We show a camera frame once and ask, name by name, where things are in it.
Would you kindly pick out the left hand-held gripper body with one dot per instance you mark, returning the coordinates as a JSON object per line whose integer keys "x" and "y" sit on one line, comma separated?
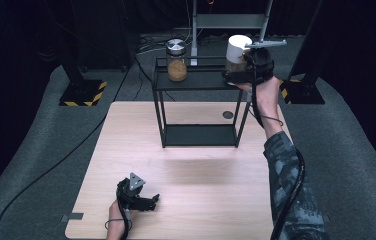
{"x": 130, "y": 195}

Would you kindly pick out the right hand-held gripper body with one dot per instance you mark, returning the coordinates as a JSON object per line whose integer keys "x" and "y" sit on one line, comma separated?
{"x": 262, "y": 66}

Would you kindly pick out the white cup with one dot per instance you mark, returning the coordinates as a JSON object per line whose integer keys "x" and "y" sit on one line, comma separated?
{"x": 236, "y": 50}

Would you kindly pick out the glass jar with silver lid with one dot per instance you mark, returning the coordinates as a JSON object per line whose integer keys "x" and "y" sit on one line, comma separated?
{"x": 176, "y": 65}

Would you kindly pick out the black metal two-tier shelf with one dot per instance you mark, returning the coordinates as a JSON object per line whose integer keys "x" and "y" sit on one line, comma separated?
{"x": 202, "y": 135}

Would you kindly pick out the person's left hand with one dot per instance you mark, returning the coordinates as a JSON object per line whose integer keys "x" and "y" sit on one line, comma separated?
{"x": 117, "y": 216}

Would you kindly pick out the person's right hand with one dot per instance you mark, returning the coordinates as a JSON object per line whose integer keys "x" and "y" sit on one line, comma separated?
{"x": 267, "y": 98}

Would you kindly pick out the black stand with striped base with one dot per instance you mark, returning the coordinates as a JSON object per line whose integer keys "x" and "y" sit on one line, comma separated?
{"x": 82, "y": 93}
{"x": 304, "y": 91}

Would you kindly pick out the dark curtain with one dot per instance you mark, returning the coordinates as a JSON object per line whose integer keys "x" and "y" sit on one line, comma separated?
{"x": 286, "y": 16}

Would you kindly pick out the grey tape strip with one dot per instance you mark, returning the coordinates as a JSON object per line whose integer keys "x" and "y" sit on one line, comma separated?
{"x": 72, "y": 216}

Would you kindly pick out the black wheeled cabinet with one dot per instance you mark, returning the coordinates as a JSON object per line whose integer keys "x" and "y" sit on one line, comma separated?
{"x": 106, "y": 33}

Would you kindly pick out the grey metal frame stand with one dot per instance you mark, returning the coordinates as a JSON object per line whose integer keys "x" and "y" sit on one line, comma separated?
{"x": 229, "y": 20}

